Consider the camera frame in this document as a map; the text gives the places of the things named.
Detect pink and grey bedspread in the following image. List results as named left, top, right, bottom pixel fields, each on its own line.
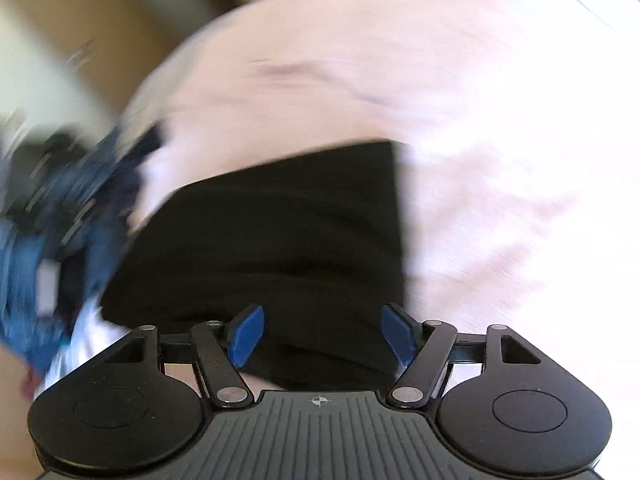
left=39, top=0, right=640, bottom=396

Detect navy blue garment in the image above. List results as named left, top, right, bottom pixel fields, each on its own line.
left=14, top=123, right=166, bottom=311

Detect blue denim jeans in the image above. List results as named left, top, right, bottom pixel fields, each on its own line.
left=1, top=158, right=139, bottom=376

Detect maroon garment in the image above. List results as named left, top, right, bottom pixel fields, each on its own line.
left=20, top=368, right=41, bottom=401

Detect wooden door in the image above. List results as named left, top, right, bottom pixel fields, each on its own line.
left=0, top=0, right=216, bottom=111

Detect black trousers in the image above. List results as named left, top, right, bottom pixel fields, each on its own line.
left=101, top=141, right=405, bottom=390

